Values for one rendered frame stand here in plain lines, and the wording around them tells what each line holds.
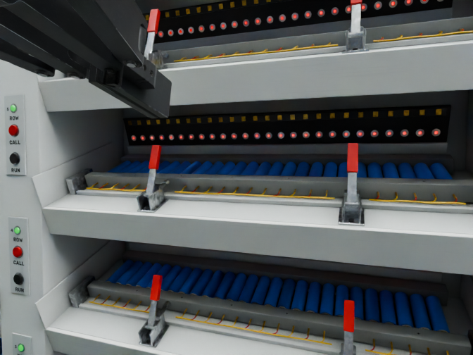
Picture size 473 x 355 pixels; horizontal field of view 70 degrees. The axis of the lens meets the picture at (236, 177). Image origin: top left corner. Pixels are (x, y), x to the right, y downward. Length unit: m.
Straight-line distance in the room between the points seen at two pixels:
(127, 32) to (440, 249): 0.35
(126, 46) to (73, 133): 0.46
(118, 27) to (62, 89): 0.40
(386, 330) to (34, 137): 0.56
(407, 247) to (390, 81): 0.18
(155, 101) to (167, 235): 0.25
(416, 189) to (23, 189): 0.56
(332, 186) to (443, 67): 0.18
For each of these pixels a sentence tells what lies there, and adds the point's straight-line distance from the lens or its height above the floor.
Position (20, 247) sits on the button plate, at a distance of 0.64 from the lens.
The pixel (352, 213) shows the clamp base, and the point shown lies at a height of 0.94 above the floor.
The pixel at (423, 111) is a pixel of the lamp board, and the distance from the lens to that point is 0.55.
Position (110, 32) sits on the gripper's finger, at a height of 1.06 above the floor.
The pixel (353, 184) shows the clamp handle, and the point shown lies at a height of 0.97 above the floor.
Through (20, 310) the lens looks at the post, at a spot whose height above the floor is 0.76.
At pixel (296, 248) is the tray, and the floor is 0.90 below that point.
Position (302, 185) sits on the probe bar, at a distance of 0.46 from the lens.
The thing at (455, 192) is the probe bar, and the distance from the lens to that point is 0.47.
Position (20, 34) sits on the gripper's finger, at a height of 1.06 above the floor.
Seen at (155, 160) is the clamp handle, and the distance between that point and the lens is 0.49.
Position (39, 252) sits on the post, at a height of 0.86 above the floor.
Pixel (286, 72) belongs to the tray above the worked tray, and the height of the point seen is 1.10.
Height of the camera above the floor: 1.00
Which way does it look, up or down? 3 degrees down
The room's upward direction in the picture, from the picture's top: straight up
